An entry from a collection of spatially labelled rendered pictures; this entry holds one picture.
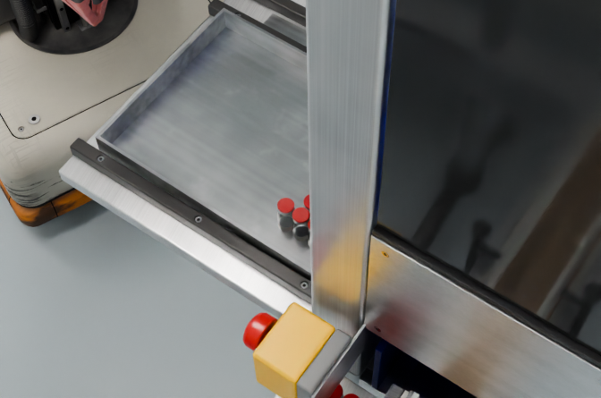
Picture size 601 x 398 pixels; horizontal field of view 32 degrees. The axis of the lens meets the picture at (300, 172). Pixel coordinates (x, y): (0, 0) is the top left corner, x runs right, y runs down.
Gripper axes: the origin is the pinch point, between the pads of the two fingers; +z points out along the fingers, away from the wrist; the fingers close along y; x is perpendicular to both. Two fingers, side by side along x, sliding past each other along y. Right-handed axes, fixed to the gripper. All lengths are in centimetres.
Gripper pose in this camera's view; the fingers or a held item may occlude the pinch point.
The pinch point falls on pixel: (96, 17)
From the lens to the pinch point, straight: 121.6
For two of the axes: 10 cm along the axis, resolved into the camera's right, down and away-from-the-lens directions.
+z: 0.3, 5.6, 8.3
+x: 5.9, -6.8, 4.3
